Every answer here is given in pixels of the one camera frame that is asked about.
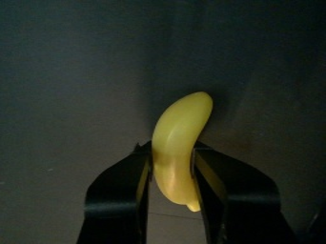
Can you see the yellow toy banana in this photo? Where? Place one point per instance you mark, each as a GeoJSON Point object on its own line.
{"type": "Point", "coordinates": [178, 149]}

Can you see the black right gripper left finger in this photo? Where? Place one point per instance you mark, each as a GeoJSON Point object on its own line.
{"type": "Point", "coordinates": [113, 197]}

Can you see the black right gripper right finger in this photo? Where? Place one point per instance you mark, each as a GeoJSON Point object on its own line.
{"type": "Point", "coordinates": [244, 197]}

